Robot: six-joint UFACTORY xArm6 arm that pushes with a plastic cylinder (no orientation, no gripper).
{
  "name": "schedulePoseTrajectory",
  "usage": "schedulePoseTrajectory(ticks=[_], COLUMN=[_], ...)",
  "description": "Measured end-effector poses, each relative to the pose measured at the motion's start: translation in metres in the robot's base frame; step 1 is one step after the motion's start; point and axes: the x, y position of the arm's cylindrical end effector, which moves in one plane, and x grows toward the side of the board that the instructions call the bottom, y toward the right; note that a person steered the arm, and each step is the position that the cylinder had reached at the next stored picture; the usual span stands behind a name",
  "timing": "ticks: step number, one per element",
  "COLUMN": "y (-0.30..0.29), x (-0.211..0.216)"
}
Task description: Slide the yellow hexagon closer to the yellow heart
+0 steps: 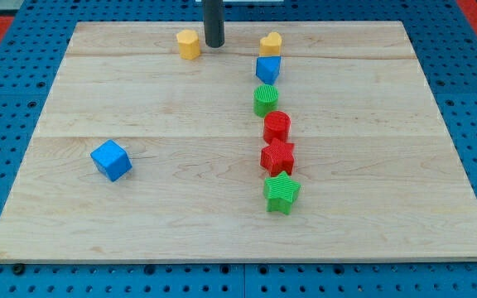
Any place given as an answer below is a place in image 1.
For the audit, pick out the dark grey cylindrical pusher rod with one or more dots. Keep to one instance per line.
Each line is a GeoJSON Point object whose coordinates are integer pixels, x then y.
{"type": "Point", "coordinates": [213, 19]}

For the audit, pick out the yellow hexagon block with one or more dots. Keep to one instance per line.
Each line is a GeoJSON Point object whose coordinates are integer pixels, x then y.
{"type": "Point", "coordinates": [189, 44]}

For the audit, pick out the yellow heart block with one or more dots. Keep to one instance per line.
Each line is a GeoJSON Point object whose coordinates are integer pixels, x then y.
{"type": "Point", "coordinates": [271, 44]}

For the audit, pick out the blue triangle block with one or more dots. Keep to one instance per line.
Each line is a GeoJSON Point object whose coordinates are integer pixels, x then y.
{"type": "Point", "coordinates": [268, 68]}

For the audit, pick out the green cylinder block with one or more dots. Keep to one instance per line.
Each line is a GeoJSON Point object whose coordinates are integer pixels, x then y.
{"type": "Point", "coordinates": [265, 99]}

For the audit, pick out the red cylinder block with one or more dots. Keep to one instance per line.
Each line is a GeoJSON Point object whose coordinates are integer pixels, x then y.
{"type": "Point", "coordinates": [276, 125]}

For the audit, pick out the light wooden board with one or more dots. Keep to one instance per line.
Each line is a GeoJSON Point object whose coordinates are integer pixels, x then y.
{"type": "Point", "coordinates": [380, 178]}

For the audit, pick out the red star block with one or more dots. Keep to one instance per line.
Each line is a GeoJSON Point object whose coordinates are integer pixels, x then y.
{"type": "Point", "coordinates": [278, 157]}

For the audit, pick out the blue cube block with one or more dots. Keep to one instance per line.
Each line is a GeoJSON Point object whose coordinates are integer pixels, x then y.
{"type": "Point", "coordinates": [111, 160]}

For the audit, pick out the green star block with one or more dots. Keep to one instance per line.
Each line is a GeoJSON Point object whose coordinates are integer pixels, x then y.
{"type": "Point", "coordinates": [280, 193]}

